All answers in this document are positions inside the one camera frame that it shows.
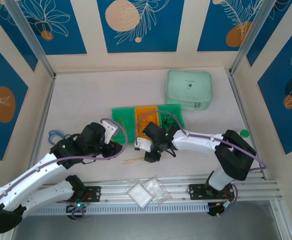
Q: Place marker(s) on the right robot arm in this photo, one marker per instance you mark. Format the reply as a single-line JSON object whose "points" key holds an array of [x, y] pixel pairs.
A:
{"points": [[236, 155]]}

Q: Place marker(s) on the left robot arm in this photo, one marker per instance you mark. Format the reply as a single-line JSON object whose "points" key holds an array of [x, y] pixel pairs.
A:
{"points": [[31, 177]]}

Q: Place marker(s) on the orange plastic bin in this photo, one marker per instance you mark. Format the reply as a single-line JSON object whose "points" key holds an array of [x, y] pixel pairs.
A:
{"points": [[154, 120]]}

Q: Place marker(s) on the green plastic bin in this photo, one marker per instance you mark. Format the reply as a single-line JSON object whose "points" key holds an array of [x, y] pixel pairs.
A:
{"points": [[129, 117], [178, 108]]}

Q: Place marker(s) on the clear plastic zip bag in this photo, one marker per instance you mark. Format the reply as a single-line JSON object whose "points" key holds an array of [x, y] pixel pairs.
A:
{"points": [[158, 190]]}

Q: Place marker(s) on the white packet in bag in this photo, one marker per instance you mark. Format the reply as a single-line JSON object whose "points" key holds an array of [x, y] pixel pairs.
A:
{"points": [[139, 196]]}

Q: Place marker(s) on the mint green fabric pouch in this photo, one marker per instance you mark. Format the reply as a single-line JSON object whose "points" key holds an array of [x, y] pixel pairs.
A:
{"points": [[188, 95]]}

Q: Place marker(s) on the small circuit board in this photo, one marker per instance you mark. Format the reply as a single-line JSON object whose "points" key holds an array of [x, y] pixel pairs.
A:
{"points": [[77, 206], [226, 205]]}

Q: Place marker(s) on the white bottle green cap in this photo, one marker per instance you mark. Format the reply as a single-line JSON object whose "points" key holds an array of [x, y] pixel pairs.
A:
{"points": [[244, 133]]}

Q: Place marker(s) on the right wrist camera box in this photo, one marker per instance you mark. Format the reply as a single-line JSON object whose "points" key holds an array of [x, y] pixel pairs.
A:
{"points": [[143, 144]]}

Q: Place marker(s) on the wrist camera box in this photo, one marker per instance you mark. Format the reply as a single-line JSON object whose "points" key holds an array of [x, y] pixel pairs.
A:
{"points": [[143, 144], [109, 130]]}

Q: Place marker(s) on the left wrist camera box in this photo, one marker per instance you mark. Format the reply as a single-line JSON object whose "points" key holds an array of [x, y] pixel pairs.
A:
{"points": [[109, 130]]}

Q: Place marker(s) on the aluminium front rail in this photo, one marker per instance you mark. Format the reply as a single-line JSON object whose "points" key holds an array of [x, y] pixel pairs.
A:
{"points": [[111, 193]]}

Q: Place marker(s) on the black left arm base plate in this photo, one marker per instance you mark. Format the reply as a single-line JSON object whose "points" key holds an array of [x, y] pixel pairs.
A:
{"points": [[93, 193]]}

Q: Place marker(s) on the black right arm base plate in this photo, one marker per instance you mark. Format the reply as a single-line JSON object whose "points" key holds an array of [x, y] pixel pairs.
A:
{"points": [[196, 191]]}

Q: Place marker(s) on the aluminium side rail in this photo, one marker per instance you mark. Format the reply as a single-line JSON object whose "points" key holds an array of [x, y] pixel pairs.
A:
{"points": [[44, 110], [236, 95]]}

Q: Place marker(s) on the aluminium corner post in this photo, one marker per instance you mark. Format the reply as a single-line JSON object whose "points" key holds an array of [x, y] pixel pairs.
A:
{"points": [[28, 32], [251, 32]]}

